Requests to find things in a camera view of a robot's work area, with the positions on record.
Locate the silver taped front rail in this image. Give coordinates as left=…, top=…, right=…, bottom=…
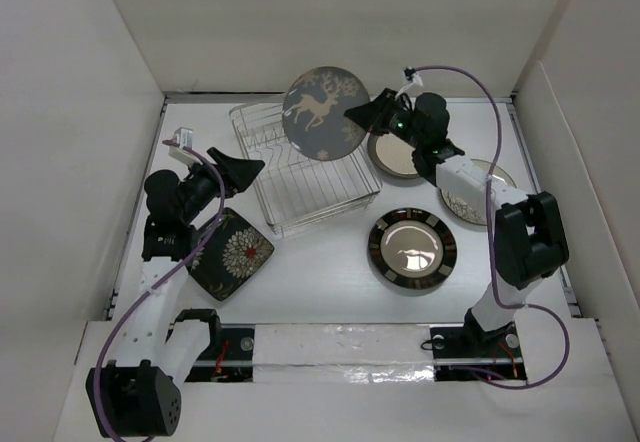
left=188, top=324, right=527, bottom=384

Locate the dark patterned rim plate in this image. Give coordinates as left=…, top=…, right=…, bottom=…
left=367, top=207, right=458, bottom=291

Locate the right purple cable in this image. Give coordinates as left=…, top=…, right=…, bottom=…
left=414, top=64, right=571, bottom=389

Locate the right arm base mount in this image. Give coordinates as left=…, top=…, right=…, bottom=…
left=420, top=313, right=527, bottom=382

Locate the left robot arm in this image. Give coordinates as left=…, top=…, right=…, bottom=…
left=86, top=142, right=265, bottom=441

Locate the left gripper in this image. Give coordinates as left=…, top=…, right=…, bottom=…
left=179, top=148, right=262, bottom=224

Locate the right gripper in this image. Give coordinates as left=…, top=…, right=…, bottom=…
left=345, top=87, right=425, bottom=150

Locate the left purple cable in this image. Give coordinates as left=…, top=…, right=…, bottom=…
left=94, top=149, right=227, bottom=438

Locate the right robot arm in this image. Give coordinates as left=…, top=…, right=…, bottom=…
left=345, top=89, right=569, bottom=355

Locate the grey reindeer plate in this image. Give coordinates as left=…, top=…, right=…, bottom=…
left=282, top=66, right=370, bottom=162

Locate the cream plate with tree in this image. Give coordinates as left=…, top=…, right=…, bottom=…
left=439, top=158, right=518, bottom=227

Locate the black square floral plate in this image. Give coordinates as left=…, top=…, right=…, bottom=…
left=189, top=208, right=275, bottom=302

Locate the brown rimmed cream plate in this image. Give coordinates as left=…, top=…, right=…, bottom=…
left=367, top=134, right=420, bottom=180

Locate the wire dish rack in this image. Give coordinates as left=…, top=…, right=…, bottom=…
left=229, top=97, right=382, bottom=237

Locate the purple cable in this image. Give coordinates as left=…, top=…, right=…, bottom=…
left=414, top=64, right=571, bottom=389
left=94, top=149, right=227, bottom=438

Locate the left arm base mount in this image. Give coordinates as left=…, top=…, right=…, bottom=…
left=173, top=309, right=255, bottom=383

